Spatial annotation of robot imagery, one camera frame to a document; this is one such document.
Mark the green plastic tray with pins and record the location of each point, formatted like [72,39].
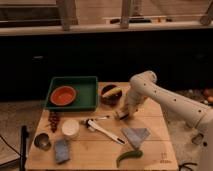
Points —
[87,93]

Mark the white paper cup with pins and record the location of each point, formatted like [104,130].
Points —
[70,128]

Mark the dark red grape bunch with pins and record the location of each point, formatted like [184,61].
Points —
[53,121]

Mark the dark wooden bowl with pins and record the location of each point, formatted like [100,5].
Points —
[113,99]

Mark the green chili pepper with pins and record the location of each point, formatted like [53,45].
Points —
[127,155]

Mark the blue sponge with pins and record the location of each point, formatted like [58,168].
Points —
[61,151]

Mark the grey folded cloth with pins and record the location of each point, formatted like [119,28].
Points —
[135,136]

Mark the wooden board eraser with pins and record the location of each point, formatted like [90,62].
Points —
[121,115]

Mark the white handled tool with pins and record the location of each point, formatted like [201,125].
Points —
[91,124]

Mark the silver spoon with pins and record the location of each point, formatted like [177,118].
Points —
[84,121]

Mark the orange bowl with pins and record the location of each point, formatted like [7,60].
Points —
[63,95]

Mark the small metal cup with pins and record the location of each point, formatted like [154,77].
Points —
[42,141]

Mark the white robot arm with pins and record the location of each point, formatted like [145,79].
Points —
[196,114]

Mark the black stand post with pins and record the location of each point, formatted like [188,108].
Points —
[24,136]

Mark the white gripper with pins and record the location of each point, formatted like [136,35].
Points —
[129,108]

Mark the yellow corn cob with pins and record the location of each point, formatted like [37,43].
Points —
[111,92]

